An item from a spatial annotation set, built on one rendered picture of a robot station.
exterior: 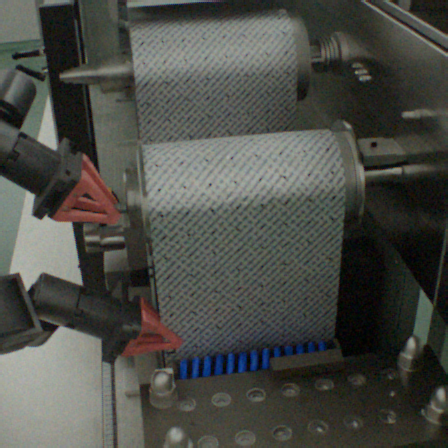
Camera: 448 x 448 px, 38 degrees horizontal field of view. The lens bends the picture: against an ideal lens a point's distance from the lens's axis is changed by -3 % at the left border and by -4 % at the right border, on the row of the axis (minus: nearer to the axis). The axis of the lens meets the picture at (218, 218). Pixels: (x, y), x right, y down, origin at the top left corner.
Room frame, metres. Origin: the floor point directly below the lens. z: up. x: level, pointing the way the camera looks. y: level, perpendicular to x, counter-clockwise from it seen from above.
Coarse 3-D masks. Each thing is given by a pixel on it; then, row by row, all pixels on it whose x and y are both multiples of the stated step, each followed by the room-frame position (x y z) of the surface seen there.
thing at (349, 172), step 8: (336, 136) 0.76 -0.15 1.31; (344, 136) 0.75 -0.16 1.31; (344, 144) 0.74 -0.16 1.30; (136, 152) 0.74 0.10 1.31; (344, 152) 0.73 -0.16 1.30; (344, 160) 0.72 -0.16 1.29; (352, 160) 0.72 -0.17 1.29; (344, 168) 0.71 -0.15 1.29; (352, 168) 0.71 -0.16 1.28; (352, 176) 0.71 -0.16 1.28; (352, 184) 0.70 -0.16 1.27; (352, 192) 0.70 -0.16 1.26; (352, 200) 0.70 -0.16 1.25; (344, 208) 0.70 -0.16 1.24; (352, 208) 0.70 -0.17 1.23; (344, 216) 0.71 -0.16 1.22; (144, 224) 0.67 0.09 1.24; (144, 232) 0.67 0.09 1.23
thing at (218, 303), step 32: (192, 256) 0.67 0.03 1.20; (224, 256) 0.67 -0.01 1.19; (256, 256) 0.68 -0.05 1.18; (288, 256) 0.68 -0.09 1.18; (320, 256) 0.69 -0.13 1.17; (160, 288) 0.66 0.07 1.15; (192, 288) 0.67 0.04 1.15; (224, 288) 0.67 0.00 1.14; (256, 288) 0.68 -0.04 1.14; (288, 288) 0.68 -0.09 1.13; (320, 288) 0.69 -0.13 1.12; (160, 320) 0.66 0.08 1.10; (192, 320) 0.67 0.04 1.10; (224, 320) 0.67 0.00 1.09; (256, 320) 0.68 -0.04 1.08; (288, 320) 0.68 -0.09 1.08; (320, 320) 0.69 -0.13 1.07; (192, 352) 0.67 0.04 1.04; (224, 352) 0.67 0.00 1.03
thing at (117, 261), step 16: (128, 224) 0.74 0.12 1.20; (112, 240) 0.74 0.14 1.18; (128, 240) 0.73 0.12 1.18; (144, 240) 0.73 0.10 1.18; (112, 256) 0.76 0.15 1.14; (128, 256) 0.73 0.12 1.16; (144, 256) 0.73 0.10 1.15; (112, 272) 0.73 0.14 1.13; (128, 272) 0.73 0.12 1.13; (144, 272) 0.73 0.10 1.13; (112, 288) 0.73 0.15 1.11; (128, 288) 0.73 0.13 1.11; (144, 288) 0.74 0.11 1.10; (144, 368) 0.74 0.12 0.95; (160, 368) 0.74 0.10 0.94; (128, 384) 0.74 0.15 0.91
